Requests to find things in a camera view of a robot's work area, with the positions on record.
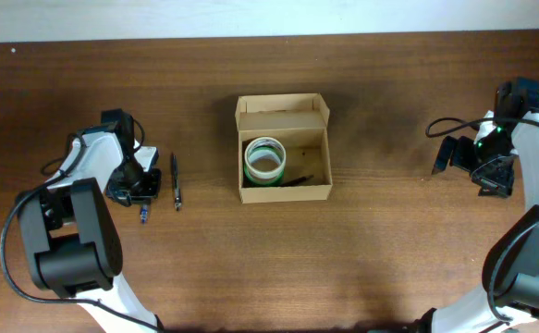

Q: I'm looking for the blue pen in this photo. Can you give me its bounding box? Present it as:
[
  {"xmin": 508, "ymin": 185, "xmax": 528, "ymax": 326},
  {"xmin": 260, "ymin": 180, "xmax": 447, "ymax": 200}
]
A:
[{"xmin": 140, "ymin": 204, "xmax": 150, "ymax": 225}]

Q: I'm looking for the dark grey pen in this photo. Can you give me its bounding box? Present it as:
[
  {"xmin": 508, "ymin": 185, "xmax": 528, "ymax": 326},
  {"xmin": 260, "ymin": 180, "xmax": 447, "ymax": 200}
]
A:
[{"xmin": 171, "ymin": 154, "xmax": 182, "ymax": 212}]

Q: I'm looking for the cream masking tape roll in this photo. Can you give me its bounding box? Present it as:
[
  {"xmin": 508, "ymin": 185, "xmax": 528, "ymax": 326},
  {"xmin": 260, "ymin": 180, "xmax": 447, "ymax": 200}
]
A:
[{"xmin": 243, "ymin": 136, "xmax": 288, "ymax": 182}]

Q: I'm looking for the black pen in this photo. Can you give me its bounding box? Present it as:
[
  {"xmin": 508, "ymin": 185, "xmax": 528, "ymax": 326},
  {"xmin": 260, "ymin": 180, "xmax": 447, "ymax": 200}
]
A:
[{"xmin": 281, "ymin": 175, "xmax": 313, "ymax": 187}]

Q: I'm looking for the brown cardboard box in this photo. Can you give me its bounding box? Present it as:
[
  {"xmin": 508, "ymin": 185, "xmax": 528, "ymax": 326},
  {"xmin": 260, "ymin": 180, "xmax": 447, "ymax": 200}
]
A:
[{"xmin": 235, "ymin": 93, "xmax": 333, "ymax": 204}]

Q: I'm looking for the green tape roll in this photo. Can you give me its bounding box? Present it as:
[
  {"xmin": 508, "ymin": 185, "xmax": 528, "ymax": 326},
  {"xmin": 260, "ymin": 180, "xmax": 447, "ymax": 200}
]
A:
[{"xmin": 243, "ymin": 143, "xmax": 288, "ymax": 187}]

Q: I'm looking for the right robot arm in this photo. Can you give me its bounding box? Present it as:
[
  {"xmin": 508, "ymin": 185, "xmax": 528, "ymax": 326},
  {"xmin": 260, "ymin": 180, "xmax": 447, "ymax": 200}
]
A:
[{"xmin": 405, "ymin": 78, "xmax": 539, "ymax": 332}]

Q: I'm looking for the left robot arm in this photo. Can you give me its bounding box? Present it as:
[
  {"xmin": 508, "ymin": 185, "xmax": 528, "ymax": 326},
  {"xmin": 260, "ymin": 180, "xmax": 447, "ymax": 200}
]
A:
[{"xmin": 7, "ymin": 109, "xmax": 164, "ymax": 332}]

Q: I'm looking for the left black cable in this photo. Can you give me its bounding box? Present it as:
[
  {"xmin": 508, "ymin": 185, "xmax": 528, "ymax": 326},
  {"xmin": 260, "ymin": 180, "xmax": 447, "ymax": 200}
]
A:
[{"xmin": 0, "ymin": 117, "xmax": 164, "ymax": 333}]

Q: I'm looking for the black cable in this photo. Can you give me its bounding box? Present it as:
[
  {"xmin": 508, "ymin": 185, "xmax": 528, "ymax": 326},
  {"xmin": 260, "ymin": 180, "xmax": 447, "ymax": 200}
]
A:
[
  {"xmin": 424, "ymin": 116, "xmax": 539, "ymax": 325},
  {"xmin": 0, "ymin": 117, "xmax": 164, "ymax": 333}
]

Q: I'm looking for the right black cable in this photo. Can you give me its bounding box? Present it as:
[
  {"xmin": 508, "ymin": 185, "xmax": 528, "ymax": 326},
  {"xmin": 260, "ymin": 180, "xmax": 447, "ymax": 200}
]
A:
[{"xmin": 424, "ymin": 116, "xmax": 539, "ymax": 325}]

